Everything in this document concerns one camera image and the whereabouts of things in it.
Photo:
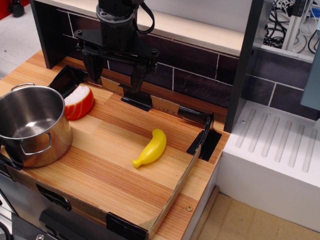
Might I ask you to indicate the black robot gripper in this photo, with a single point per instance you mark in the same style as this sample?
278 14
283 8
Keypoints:
117 39

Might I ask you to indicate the shiny metal pot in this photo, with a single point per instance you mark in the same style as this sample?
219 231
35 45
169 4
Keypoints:
34 130

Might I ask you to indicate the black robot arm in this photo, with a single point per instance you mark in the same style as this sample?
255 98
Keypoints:
120 7

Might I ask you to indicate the cardboard fence with black tape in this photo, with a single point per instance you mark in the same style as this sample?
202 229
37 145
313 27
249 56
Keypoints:
94 192

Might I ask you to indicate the orange white toy slice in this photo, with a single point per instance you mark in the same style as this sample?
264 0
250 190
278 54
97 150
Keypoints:
79 102

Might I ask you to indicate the yellow toy banana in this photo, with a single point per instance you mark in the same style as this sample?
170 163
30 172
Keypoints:
153 149

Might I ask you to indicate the black caster wheel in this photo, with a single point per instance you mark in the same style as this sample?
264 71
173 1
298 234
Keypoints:
16 8

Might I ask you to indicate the brass screw in table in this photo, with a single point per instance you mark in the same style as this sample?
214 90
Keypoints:
189 208

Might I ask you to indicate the white dish drainer block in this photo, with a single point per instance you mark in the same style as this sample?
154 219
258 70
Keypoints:
271 162

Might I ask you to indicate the dark shelf frame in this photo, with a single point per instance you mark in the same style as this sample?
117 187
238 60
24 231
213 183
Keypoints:
198 66

